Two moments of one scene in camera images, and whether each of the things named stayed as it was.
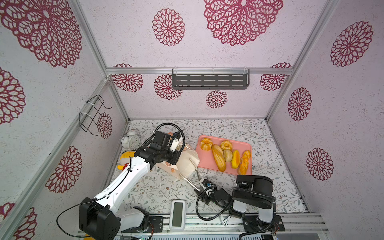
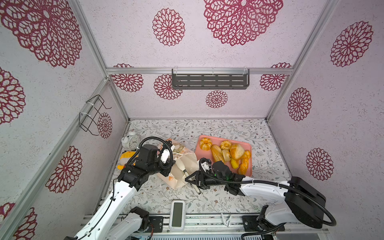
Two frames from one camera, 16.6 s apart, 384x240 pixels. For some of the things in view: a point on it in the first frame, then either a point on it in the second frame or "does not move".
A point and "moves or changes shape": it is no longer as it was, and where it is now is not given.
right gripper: (205, 199) -> (198, 178)
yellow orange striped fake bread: (243, 168) does not move
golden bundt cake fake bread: (226, 144) does not move
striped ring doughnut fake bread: (206, 144) does not move
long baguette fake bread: (219, 157) does not move
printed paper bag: (188, 161) moves or changes shape
